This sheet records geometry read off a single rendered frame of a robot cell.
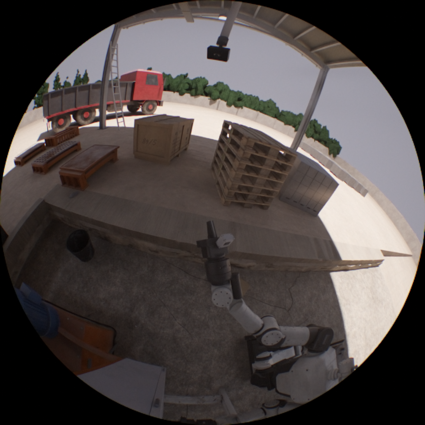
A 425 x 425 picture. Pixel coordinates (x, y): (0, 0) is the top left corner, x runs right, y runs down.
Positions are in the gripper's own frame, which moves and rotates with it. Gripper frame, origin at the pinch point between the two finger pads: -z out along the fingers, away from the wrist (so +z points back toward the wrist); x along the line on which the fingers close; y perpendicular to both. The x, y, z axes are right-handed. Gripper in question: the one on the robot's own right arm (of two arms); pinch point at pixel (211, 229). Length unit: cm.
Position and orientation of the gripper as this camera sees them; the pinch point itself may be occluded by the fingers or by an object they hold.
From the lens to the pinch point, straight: 51.8
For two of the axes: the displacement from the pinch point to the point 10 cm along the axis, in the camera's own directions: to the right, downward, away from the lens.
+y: -5.7, 2.6, 7.8
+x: -8.0, 0.2, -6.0
